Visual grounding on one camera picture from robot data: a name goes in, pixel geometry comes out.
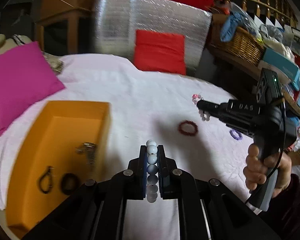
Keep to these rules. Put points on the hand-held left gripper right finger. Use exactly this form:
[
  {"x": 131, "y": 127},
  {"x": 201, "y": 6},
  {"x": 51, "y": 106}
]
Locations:
[{"x": 162, "y": 172}]

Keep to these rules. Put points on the beige cushion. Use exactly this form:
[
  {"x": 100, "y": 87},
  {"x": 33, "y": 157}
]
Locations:
[{"x": 5, "y": 42}]

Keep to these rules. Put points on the orange box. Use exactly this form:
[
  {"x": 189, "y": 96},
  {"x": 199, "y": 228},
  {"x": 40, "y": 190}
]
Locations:
[{"x": 65, "y": 130}]

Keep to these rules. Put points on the red pillow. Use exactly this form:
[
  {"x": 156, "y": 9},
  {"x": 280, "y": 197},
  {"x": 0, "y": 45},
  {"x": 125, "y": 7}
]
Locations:
[{"x": 160, "y": 52}]

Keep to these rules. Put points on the metal hair clip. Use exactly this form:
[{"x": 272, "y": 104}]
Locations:
[{"x": 88, "y": 145}]

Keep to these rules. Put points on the teal box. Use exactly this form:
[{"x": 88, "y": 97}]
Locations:
[{"x": 285, "y": 67}]

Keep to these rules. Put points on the wicker basket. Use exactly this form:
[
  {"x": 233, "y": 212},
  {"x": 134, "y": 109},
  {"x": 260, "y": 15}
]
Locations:
[{"x": 242, "y": 45}]

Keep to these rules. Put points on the wooden cabinet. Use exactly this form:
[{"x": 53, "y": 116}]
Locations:
[{"x": 62, "y": 17}]

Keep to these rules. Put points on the blue cloth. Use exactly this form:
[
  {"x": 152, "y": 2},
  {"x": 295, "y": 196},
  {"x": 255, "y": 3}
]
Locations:
[{"x": 231, "y": 27}]

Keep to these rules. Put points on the wooden shelf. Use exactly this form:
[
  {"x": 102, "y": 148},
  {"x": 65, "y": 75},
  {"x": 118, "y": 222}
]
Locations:
[{"x": 240, "y": 65}]

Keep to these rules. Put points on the person's right hand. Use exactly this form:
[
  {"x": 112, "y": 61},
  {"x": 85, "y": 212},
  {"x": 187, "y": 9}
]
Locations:
[{"x": 253, "y": 170}]

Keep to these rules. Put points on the patterned cloth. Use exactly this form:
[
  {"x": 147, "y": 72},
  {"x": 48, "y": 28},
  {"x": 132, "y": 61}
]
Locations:
[{"x": 55, "y": 63}]

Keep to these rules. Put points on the silver insulation mat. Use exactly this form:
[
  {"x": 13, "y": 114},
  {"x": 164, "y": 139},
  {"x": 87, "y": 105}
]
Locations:
[{"x": 115, "y": 25}]

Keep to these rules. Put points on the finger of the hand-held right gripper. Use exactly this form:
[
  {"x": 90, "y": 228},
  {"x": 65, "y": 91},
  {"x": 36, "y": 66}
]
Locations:
[{"x": 208, "y": 107}]

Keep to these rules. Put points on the person's right forearm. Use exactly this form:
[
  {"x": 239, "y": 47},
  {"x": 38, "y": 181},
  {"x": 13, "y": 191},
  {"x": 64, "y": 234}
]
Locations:
[{"x": 295, "y": 205}]

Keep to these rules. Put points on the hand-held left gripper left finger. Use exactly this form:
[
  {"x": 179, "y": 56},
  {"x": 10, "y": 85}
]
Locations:
[{"x": 143, "y": 172}]

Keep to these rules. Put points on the magenta pillow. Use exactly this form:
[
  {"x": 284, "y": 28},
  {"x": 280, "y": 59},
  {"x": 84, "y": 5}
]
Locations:
[{"x": 20, "y": 80}]

